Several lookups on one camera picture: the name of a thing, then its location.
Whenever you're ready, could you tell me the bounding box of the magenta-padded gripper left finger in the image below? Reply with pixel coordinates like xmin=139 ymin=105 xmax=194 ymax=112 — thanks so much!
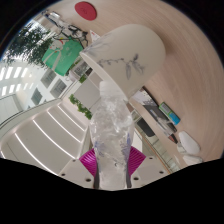
xmin=59 ymin=148 xmax=100 ymax=190

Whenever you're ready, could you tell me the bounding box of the clear plastic water bottle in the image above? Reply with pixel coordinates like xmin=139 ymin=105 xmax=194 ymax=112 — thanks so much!
xmin=88 ymin=79 xmax=136 ymax=191

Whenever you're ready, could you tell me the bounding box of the small teal item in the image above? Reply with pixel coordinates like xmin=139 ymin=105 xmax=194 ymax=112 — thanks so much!
xmin=158 ymin=102 xmax=181 ymax=126

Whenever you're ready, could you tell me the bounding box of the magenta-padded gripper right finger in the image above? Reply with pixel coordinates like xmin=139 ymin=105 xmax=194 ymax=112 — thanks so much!
xmin=125 ymin=146 xmax=172 ymax=190

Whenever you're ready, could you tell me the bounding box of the row of green hedge plants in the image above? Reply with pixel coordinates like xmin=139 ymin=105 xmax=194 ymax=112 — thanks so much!
xmin=3 ymin=26 xmax=54 ymax=68

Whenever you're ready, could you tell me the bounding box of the flat round red coaster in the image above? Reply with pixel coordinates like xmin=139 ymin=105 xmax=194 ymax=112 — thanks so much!
xmin=74 ymin=1 xmax=98 ymax=22

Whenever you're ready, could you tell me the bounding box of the green tote bag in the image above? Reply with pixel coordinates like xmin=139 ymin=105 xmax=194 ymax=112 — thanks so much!
xmin=41 ymin=38 xmax=84 ymax=77

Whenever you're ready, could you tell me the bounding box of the row of ceiling light strips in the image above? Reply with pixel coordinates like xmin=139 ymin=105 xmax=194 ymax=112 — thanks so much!
xmin=13 ymin=103 xmax=88 ymax=161

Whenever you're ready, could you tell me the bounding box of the tangle of black cables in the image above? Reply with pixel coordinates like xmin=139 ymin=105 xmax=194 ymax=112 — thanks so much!
xmin=43 ymin=11 xmax=89 ymax=44

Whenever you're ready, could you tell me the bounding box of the black chair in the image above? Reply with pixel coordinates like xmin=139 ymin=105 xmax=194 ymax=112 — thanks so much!
xmin=136 ymin=118 xmax=156 ymax=138

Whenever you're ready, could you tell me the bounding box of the small black and red item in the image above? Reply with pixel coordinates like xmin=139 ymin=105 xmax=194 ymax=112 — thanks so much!
xmin=166 ymin=131 xmax=179 ymax=144

